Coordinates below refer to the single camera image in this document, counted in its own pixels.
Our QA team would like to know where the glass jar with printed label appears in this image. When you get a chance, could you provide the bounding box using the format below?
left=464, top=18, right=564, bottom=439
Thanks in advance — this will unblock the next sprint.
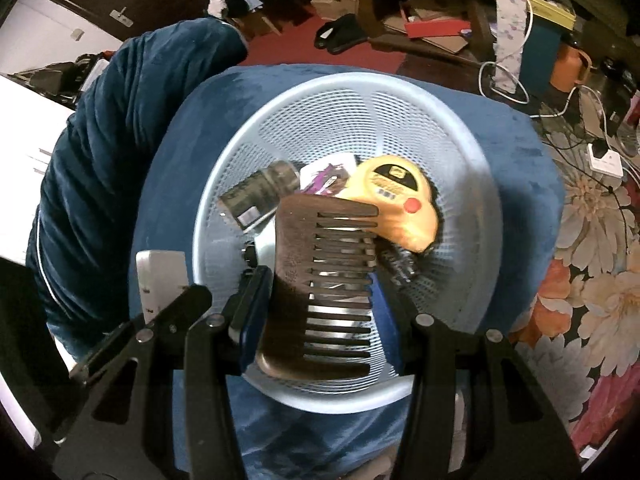
left=217, top=160, right=302, bottom=233

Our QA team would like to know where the small dark metal object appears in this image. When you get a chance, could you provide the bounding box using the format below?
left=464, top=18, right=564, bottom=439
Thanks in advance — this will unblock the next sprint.
left=377, top=245, right=420, bottom=281

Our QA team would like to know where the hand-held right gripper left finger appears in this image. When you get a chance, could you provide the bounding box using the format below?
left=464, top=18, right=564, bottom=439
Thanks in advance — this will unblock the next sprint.
left=52, top=266, right=275, bottom=480

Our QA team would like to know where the orange container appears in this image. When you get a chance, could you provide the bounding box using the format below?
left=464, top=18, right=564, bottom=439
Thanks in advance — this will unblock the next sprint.
left=550, top=42, right=598, bottom=92

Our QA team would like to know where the yellow tape measure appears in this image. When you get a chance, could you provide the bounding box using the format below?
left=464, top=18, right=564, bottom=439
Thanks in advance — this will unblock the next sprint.
left=336, top=155, right=441, bottom=255

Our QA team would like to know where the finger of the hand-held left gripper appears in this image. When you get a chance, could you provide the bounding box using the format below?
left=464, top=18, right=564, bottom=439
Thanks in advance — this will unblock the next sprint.
left=69, top=286, right=213, bottom=377

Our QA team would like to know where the pair of black slippers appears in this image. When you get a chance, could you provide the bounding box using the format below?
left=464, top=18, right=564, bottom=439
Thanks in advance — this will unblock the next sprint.
left=314, top=12, right=371, bottom=56

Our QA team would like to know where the white power strip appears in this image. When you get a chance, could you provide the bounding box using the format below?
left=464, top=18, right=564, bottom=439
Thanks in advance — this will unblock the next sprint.
left=585, top=142, right=626, bottom=181

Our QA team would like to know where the white remote control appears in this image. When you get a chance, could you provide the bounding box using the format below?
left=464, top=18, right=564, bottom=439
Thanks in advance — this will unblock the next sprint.
left=135, top=250, right=190, bottom=326

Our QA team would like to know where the flat red box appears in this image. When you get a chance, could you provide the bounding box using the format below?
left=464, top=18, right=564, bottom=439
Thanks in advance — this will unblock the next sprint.
left=404, top=17, right=468, bottom=40

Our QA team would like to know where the dark wooden wide-tooth comb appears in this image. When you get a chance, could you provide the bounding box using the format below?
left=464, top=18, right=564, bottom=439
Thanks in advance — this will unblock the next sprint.
left=254, top=194, right=381, bottom=380

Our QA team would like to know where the white cabinet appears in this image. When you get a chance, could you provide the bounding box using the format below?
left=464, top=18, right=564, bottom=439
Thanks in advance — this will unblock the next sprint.
left=0, top=74, right=76, bottom=266

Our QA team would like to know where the white cable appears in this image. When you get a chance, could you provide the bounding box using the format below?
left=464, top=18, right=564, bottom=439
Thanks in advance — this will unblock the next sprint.
left=477, top=0, right=536, bottom=106

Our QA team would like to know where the yellow edged box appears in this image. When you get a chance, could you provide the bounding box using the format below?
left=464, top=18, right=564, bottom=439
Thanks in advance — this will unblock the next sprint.
left=525, top=0, right=578, bottom=28

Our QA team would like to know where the light blue perforated plastic basket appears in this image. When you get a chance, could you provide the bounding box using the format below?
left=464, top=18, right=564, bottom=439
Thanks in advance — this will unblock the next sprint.
left=192, top=72, right=503, bottom=415

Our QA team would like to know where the floral floor mat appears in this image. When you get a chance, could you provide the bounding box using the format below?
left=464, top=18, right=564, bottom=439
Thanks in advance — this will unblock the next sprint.
left=510, top=100, right=640, bottom=456

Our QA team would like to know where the floral printed white board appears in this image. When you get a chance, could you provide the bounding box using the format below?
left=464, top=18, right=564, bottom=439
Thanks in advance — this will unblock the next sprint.
left=490, top=0, right=528, bottom=91

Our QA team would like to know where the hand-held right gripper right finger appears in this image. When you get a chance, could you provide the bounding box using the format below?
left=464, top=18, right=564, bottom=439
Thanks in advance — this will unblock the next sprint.
left=372, top=280, right=583, bottom=480

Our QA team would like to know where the purple black battery pack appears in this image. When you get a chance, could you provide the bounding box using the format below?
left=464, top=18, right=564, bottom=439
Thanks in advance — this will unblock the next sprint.
left=300, top=154, right=358, bottom=198

